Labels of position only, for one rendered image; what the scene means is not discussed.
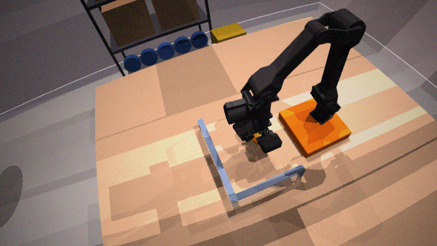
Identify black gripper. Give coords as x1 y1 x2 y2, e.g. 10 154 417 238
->
251 112 283 153

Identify clear l-shaped low wall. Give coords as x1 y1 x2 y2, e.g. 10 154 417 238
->
197 118 306 203

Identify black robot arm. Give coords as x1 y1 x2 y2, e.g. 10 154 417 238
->
223 8 366 142

